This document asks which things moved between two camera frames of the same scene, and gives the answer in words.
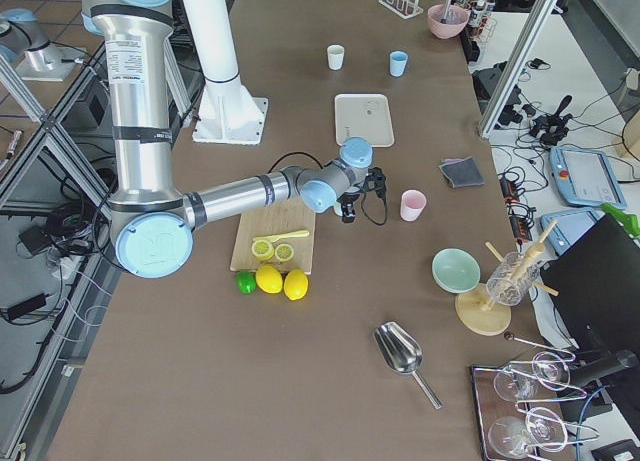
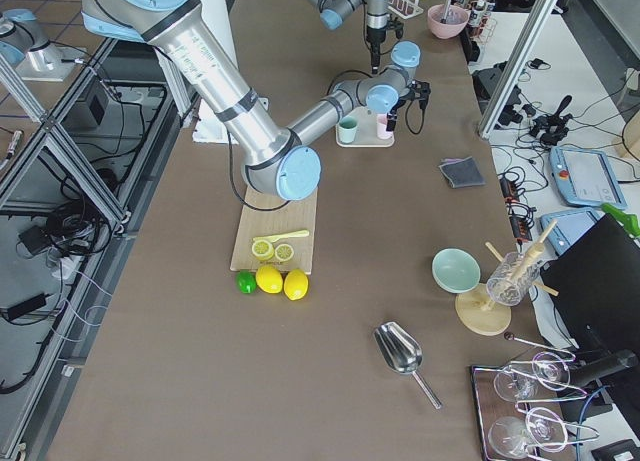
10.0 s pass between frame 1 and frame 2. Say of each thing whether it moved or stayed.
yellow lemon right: stayed
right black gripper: moved
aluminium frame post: stayed
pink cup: moved
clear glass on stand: stayed
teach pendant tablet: stayed
